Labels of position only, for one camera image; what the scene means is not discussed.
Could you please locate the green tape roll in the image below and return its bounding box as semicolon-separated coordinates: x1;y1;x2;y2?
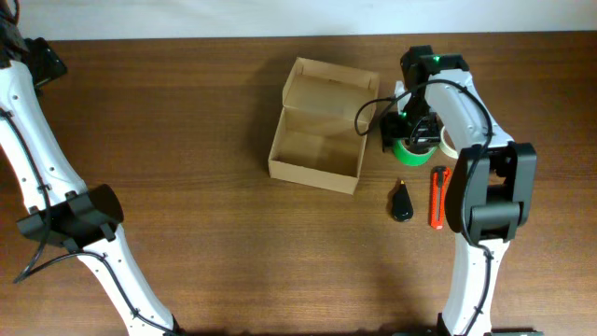
393;141;437;167

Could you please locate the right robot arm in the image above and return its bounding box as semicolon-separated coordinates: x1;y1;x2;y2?
380;46;537;335

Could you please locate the orange utility knife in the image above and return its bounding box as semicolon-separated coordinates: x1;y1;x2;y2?
429;166;451;230

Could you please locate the brown cardboard box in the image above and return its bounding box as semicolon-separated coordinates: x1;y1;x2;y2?
268;58;380;194

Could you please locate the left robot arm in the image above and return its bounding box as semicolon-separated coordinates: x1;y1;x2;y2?
1;1;184;335

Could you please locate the white tape roll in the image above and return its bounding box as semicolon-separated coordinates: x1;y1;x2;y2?
439;126;459;160

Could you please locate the black glue bottle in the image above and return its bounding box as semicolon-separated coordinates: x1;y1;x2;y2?
391;180;414;222

